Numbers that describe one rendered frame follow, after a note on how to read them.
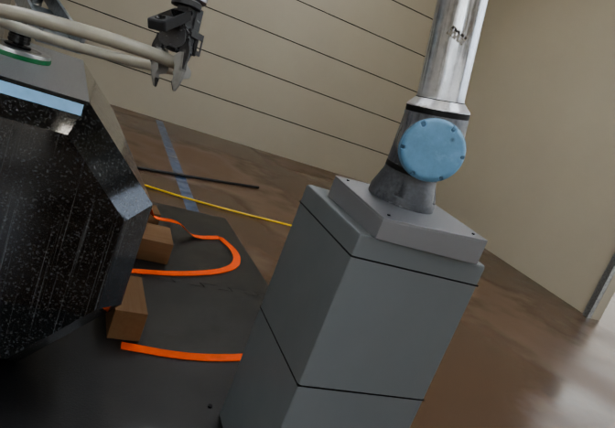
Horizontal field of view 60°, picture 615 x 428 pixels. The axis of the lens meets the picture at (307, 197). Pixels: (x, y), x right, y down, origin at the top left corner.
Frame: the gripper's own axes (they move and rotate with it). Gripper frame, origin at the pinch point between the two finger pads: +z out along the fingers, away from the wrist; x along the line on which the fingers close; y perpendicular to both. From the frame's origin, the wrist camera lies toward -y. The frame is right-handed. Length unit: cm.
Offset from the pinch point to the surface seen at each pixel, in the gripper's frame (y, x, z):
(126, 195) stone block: 23.0, 19.0, 32.6
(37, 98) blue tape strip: 3.9, 38.8, 11.2
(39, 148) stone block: 2.9, 34.0, 23.8
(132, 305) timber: 60, 32, 79
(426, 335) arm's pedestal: 34, -73, 47
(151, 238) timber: 123, 68, 68
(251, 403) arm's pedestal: 34, -30, 83
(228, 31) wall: 502, 258, -116
